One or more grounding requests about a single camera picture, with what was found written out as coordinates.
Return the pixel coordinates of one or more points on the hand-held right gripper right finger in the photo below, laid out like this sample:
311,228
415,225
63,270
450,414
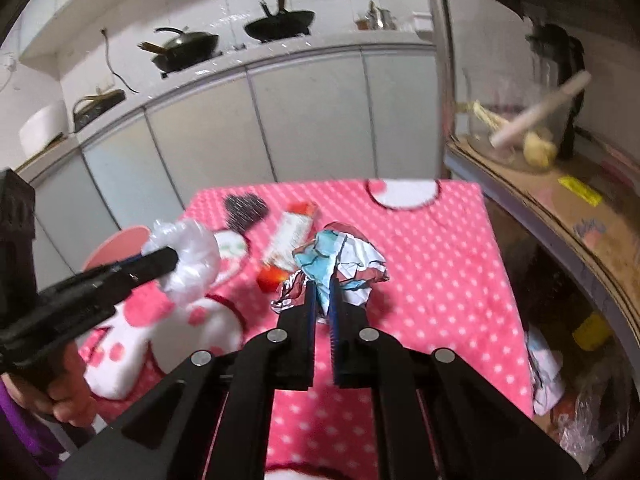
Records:
334,310

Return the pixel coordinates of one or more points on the white rolling pin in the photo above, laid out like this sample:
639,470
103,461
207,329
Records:
540,110

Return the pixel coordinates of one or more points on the white plastic bag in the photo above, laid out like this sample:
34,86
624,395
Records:
195,255

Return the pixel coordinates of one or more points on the steel kettle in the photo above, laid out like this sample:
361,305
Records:
382,17

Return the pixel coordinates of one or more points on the white and blue bag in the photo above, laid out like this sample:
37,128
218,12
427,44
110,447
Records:
545,375

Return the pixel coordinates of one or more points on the pink polka dot blanket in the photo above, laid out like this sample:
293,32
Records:
425,260

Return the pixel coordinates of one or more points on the wooden cutting board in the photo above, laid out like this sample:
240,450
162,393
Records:
40,157

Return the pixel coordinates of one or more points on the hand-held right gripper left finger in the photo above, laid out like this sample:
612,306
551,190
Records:
311,310

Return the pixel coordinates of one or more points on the black wok with lid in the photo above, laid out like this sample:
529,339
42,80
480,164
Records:
185,47

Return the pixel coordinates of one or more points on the pink plastic bin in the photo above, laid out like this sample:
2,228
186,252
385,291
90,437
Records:
115,247

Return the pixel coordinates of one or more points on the person's left hand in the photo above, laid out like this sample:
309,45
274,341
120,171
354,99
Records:
75,395

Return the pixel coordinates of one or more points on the white box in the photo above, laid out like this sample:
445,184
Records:
422,21

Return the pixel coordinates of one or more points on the copper pot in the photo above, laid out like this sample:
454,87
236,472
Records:
363,25

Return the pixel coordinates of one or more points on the black blender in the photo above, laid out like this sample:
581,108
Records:
555,50

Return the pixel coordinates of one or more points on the white kitchen cabinet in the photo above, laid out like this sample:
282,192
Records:
310,120

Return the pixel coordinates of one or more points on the white and red snack packet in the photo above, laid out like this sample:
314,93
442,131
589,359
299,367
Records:
290,235

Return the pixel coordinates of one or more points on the cardboard sheet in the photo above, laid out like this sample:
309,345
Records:
565,225

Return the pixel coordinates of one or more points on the person's left forearm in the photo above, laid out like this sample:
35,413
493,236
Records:
25,435

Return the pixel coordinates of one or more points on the blue and white wrapper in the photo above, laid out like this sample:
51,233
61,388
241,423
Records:
320,260

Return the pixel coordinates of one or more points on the clear plastic bag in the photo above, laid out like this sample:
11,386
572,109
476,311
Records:
595,420

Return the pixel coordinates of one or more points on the black electric pot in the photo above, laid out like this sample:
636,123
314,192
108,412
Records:
100,110

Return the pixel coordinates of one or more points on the white rice cooker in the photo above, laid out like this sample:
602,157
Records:
42,127

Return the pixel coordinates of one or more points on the storage shelf rack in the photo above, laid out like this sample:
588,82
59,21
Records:
500,185

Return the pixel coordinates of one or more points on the glass jar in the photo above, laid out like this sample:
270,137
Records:
482,110

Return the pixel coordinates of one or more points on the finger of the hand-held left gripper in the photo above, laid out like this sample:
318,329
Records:
150,265

